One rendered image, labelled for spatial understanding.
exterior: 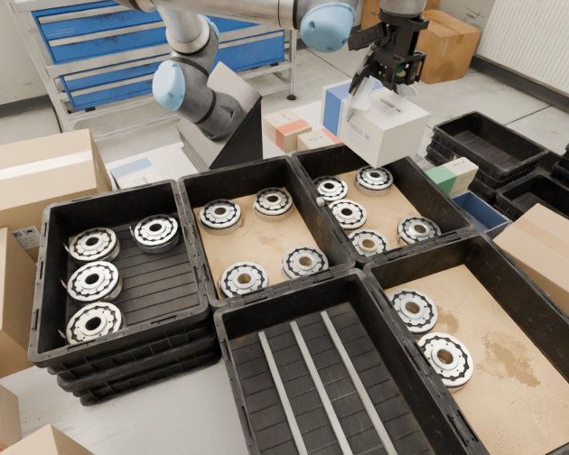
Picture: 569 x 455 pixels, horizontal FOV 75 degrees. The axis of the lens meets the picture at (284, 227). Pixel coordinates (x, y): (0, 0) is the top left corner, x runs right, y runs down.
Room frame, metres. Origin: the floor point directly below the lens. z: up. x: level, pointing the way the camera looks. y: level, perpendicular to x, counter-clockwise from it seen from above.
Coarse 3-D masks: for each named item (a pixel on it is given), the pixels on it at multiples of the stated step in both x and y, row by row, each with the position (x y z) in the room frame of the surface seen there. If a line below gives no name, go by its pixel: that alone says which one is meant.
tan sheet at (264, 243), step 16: (240, 208) 0.72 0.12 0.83; (256, 224) 0.66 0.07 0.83; (272, 224) 0.66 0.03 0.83; (288, 224) 0.66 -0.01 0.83; (304, 224) 0.67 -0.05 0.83; (208, 240) 0.61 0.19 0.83; (224, 240) 0.61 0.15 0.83; (240, 240) 0.61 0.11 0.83; (256, 240) 0.61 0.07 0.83; (272, 240) 0.61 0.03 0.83; (288, 240) 0.61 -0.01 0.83; (304, 240) 0.61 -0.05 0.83; (208, 256) 0.55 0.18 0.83; (224, 256) 0.55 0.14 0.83; (240, 256) 0.56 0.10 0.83; (256, 256) 0.56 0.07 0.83; (272, 256) 0.56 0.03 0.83; (272, 272) 0.51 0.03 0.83
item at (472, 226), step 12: (336, 144) 0.88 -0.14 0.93; (408, 156) 0.82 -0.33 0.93; (300, 168) 0.77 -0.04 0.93; (420, 168) 0.77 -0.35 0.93; (432, 180) 0.73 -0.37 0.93; (444, 192) 0.68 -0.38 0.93; (456, 204) 0.64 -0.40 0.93; (468, 216) 0.60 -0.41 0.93; (336, 228) 0.56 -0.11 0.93; (468, 228) 0.56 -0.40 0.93; (348, 240) 0.53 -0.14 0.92; (432, 240) 0.53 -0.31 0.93; (384, 252) 0.49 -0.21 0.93; (396, 252) 0.49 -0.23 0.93; (360, 264) 0.47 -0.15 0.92
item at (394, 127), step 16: (336, 96) 0.74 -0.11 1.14; (384, 96) 0.74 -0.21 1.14; (400, 96) 0.74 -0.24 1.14; (336, 112) 0.73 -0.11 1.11; (368, 112) 0.68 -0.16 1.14; (384, 112) 0.68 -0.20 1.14; (400, 112) 0.68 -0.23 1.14; (416, 112) 0.68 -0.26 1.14; (336, 128) 0.73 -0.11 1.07; (352, 128) 0.68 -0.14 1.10; (368, 128) 0.65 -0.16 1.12; (384, 128) 0.62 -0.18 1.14; (400, 128) 0.63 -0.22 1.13; (416, 128) 0.66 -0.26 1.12; (352, 144) 0.68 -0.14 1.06; (368, 144) 0.64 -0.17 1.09; (384, 144) 0.62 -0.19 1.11; (400, 144) 0.64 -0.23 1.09; (416, 144) 0.67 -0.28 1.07; (368, 160) 0.63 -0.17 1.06; (384, 160) 0.62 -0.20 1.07
